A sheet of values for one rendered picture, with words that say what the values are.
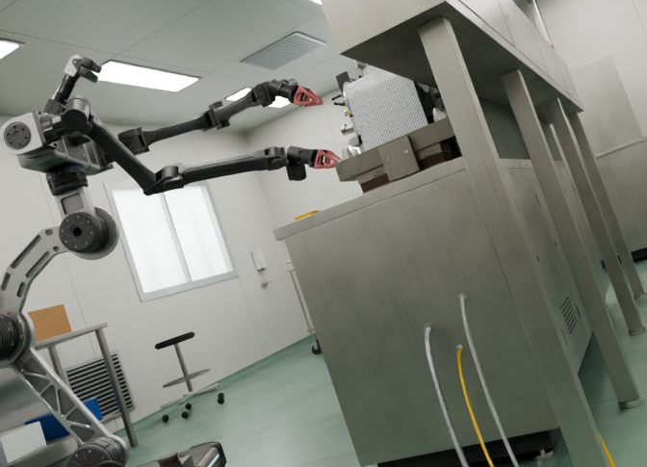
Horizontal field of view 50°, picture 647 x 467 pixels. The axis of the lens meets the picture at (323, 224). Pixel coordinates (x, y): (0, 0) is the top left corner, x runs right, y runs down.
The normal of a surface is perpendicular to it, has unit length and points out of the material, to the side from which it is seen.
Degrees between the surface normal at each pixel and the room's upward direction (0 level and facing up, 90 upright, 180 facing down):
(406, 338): 90
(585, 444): 90
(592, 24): 90
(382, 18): 90
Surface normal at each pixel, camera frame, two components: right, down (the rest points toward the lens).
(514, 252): -0.43, 0.07
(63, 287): 0.85, -0.32
